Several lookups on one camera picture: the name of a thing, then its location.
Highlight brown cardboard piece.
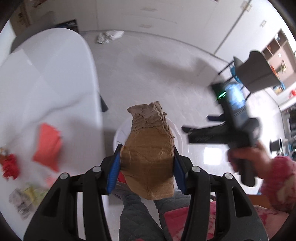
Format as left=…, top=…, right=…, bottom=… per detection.
left=120, top=101, right=175, bottom=200

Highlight orange red paper piece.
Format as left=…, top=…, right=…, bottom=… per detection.
left=33, top=123, right=62, bottom=172

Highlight right forearm pink sleeve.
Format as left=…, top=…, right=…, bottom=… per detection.
left=260, top=156, right=295, bottom=213

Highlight right hand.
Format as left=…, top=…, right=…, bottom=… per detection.
left=227, top=141, right=273, bottom=180

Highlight grey quilted trouser legs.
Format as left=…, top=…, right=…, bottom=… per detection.
left=112, top=182, right=191, bottom=240

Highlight grey dark chair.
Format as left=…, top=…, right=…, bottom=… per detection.
left=217, top=51, right=284, bottom=99

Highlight yellow green crumpled wrapper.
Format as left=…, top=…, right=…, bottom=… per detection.
left=23, top=184, right=48, bottom=206

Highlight open wooden shelf unit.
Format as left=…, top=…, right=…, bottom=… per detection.
left=262, top=29, right=295, bottom=95

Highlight red crumpled wrapper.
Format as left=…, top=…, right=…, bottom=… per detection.
left=1, top=148, right=20, bottom=180

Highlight cream drawer cabinet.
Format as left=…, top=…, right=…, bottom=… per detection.
left=76, top=0, right=246, bottom=55

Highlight white plastic bag on floor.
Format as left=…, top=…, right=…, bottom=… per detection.
left=96, top=30, right=125, bottom=44

